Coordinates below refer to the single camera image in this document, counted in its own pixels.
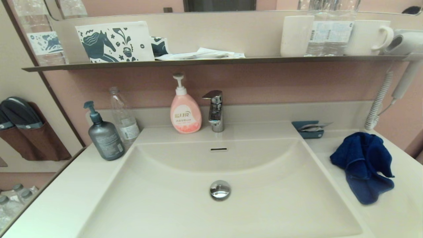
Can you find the chrome faucet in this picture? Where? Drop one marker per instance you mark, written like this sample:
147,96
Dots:
216,115

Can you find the dark blue towel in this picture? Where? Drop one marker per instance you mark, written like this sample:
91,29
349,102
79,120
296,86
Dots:
360,165

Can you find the chrome sink drain stopper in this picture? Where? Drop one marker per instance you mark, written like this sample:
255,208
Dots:
220,190

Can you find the white ceramic sink basin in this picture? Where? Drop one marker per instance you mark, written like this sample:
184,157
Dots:
165,198

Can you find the pink hand soap pump bottle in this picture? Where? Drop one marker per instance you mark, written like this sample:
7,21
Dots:
185,115

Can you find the white plastic wrapped packets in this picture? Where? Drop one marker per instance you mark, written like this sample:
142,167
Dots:
205,54

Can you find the empty clear plastic bottle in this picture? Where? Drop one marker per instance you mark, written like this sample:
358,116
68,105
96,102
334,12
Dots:
123,111

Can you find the small dark print pouch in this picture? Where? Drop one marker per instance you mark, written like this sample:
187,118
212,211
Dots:
159,47

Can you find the large white horse print pouch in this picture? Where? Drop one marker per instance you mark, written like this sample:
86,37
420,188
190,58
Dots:
144,49

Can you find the silver sachet packet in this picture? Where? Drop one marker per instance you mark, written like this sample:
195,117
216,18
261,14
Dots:
310,126

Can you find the blue soap tray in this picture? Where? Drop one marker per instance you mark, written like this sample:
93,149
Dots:
312,135

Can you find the grey pump bottle teal pump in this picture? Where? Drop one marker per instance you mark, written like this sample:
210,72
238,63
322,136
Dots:
105,139

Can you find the clear labelled water bottle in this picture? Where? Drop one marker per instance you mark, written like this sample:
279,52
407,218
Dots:
319,34
342,34

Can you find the brown slipper bag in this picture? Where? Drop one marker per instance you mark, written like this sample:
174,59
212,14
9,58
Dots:
16,143
45,141

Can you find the water bottle horse print label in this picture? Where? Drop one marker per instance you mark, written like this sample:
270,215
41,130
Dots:
48,45

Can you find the grey slipper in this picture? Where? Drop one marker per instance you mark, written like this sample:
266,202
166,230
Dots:
22,113
4,118

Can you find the clear capped water bottle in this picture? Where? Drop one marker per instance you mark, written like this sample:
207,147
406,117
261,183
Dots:
18,189
5,208
27,195

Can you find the white hair dryer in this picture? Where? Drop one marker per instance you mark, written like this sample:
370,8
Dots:
409,41

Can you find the grey metal wall shelf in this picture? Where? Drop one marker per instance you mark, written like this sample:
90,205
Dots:
198,62

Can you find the wall mirror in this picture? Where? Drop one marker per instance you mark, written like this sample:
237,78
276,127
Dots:
132,5

